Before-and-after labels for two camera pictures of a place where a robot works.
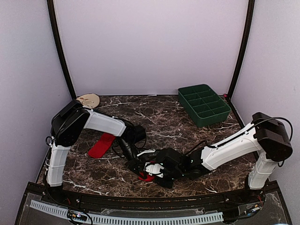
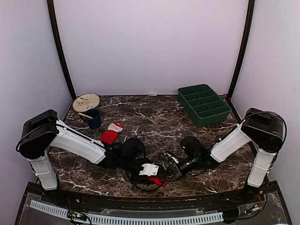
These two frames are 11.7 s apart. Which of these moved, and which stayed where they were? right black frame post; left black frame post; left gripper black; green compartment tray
Moved: left gripper black
Stayed: left black frame post; green compartment tray; right black frame post
